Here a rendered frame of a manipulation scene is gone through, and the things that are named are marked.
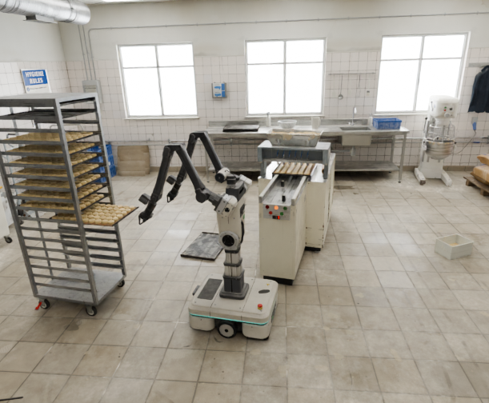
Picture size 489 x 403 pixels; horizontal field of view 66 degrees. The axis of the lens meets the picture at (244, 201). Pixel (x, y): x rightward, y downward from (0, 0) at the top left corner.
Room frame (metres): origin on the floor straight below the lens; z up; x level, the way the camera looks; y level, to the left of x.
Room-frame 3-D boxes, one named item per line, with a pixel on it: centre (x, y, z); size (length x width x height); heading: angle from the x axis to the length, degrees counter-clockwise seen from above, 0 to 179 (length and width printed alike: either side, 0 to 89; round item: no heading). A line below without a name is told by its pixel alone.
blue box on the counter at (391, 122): (6.36, -2.45, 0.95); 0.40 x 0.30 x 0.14; 87
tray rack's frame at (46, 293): (2.97, 1.52, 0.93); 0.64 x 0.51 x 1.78; 75
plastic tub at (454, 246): (3.57, -2.24, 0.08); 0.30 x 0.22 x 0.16; 109
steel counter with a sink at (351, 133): (6.52, -1.04, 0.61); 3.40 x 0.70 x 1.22; 84
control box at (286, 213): (3.05, -0.28, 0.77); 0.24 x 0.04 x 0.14; 72
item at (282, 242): (3.40, -0.39, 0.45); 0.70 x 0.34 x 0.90; 162
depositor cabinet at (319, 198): (4.33, -0.69, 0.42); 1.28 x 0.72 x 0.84; 162
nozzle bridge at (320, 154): (3.88, -0.55, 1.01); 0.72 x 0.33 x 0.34; 72
